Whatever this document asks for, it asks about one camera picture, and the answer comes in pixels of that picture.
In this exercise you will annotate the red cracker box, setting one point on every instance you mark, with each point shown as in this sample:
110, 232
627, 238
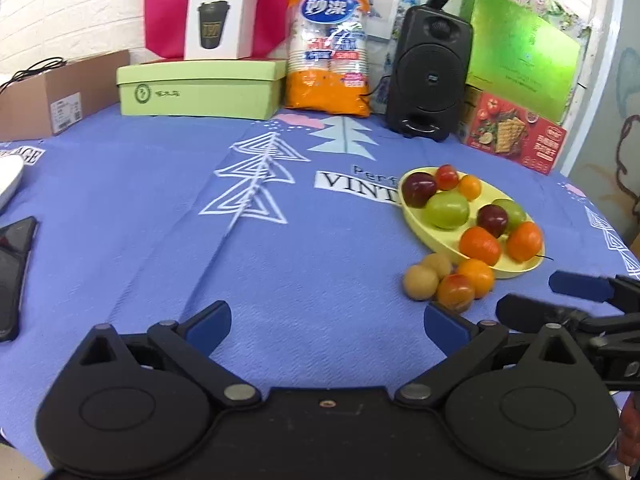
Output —
498, 127

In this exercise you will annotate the black smartphone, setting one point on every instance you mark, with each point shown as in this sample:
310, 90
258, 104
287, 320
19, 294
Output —
16, 244

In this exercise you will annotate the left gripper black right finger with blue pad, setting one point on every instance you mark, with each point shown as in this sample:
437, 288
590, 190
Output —
484, 365

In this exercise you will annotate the light green shoe box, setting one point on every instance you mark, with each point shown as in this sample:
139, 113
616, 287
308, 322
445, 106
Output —
245, 89

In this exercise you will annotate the small orange back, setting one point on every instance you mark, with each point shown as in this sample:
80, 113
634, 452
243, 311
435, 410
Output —
480, 275

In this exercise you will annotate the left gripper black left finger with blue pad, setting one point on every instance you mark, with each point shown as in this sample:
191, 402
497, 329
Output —
168, 365

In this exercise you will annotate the large green gift box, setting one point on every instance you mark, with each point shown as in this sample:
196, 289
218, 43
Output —
520, 57

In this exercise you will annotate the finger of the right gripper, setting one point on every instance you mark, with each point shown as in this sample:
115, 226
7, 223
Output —
527, 315
621, 291

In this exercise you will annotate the white object left edge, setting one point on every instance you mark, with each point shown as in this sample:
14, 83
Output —
11, 171

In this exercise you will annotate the yellow plastic plate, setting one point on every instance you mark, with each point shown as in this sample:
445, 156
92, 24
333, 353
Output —
446, 241

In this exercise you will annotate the large orange tangerine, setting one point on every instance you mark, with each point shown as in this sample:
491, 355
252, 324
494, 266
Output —
476, 243

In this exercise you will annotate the brown longan front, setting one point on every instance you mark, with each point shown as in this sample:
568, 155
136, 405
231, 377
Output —
420, 282

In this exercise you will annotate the orange paper cup package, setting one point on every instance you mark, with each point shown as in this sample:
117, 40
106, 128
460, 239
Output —
327, 57

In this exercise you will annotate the dark purple plum back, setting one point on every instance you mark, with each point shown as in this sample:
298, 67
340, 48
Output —
493, 219

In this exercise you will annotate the blue printed tablecloth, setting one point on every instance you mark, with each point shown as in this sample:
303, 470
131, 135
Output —
295, 222

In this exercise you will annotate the white cup box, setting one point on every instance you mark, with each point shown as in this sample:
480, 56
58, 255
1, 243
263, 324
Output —
219, 29

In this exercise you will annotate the small red fruit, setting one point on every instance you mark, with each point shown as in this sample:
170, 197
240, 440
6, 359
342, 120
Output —
446, 177

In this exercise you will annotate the black speaker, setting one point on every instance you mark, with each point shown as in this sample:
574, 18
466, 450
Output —
427, 82

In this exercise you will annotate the brown cardboard box left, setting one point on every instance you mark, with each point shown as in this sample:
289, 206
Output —
47, 104

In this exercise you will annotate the green fruit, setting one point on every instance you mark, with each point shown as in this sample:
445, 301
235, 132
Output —
446, 210
514, 211

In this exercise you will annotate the small yellow orange front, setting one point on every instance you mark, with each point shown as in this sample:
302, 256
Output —
470, 187

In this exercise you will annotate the dark purple plum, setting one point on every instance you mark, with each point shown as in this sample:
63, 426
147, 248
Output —
493, 219
418, 188

